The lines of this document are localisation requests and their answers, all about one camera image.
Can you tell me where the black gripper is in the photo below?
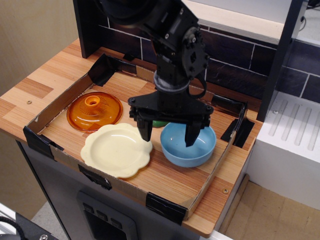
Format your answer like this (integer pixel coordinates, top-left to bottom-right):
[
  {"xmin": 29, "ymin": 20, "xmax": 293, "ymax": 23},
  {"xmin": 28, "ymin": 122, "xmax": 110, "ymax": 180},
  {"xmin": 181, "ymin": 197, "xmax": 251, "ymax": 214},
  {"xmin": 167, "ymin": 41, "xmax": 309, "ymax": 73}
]
[{"xmin": 128, "ymin": 90, "xmax": 213, "ymax": 147}]

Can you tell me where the light blue bowl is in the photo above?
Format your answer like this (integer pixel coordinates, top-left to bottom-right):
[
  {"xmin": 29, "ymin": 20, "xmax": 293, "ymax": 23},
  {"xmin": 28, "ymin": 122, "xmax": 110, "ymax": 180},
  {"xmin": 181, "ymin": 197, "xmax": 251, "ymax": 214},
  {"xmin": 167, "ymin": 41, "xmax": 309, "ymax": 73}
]
[{"xmin": 160, "ymin": 123, "xmax": 217, "ymax": 168}]

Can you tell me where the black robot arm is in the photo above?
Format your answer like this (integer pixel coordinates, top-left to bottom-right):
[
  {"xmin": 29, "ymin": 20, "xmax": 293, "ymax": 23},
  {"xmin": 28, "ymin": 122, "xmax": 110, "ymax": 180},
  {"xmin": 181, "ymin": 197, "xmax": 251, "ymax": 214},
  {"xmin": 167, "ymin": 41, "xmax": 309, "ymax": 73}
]
[{"xmin": 97, "ymin": 0, "xmax": 213, "ymax": 147}]

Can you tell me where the cream scalloped plate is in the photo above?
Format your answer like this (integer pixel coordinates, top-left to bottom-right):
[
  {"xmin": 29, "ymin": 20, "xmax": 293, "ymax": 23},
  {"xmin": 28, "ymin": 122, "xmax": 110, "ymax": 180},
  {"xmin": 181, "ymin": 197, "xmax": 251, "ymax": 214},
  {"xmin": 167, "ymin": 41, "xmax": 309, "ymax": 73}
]
[{"xmin": 80, "ymin": 123, "xmax": 153, "ymax": 179}]

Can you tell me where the cardboard fence with black tape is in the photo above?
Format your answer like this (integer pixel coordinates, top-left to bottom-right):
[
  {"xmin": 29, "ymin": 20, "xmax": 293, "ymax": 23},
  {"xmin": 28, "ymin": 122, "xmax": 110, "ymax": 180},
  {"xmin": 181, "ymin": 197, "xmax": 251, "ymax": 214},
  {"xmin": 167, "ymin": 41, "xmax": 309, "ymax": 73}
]
[{"xmin": 23, "ymin": 54, "xmax": 255, "ymax": 231}]

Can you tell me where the purple toy eggplant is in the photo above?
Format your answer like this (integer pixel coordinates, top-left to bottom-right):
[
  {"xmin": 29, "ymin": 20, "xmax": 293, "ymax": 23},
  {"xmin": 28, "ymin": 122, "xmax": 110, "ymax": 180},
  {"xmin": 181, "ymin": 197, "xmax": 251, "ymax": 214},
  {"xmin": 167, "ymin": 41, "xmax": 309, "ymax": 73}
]
[{"xmin": 152, "ymin": 120, "xmax": 168, "ymax": 128}]

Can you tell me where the orange transparent pot lid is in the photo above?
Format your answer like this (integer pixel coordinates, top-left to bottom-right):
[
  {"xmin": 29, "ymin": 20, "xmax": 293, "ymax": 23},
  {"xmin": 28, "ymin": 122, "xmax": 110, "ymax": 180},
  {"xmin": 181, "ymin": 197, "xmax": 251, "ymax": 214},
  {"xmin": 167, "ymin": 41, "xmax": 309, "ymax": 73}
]
[{"xmin": 66, "ymin": 92, "xmax": 123, "ymax": 133}]

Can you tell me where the grey oven control panel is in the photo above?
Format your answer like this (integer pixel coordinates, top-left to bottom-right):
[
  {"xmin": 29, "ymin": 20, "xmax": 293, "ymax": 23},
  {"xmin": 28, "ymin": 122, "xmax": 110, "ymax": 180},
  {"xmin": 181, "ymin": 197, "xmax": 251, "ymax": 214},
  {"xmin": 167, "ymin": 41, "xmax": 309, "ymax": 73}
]
[{"xmin": 77, "ymin": 191, "xmax": 138, "ymax": 240}]

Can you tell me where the white ridged sink drainboard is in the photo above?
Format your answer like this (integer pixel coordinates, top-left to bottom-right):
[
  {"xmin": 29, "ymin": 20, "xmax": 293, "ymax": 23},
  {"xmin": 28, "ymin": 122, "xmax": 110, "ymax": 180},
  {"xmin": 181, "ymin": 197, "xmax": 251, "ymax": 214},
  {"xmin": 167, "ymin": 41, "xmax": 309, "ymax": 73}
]
[{"xmin": 247, "ymin": 92, "xmax": 320, "ymax": 209}]

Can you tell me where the light wooden shelf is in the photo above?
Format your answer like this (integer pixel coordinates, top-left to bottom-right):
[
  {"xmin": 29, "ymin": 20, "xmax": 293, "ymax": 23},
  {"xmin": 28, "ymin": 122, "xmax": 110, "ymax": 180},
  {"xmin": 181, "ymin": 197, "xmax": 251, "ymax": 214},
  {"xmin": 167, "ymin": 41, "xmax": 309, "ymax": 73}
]
[{"xmin": 183, "ymin": 0, "xmax": 284, "ymax": 45}]

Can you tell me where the dark vertical post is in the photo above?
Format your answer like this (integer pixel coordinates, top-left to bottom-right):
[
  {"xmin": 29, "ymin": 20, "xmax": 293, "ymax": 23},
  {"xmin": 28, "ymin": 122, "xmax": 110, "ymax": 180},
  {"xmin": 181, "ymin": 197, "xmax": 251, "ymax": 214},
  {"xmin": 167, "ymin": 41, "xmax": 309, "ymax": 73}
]
[{"xmin": 256, "ymin": 0, "xmax": 308, "ymax": 122}]

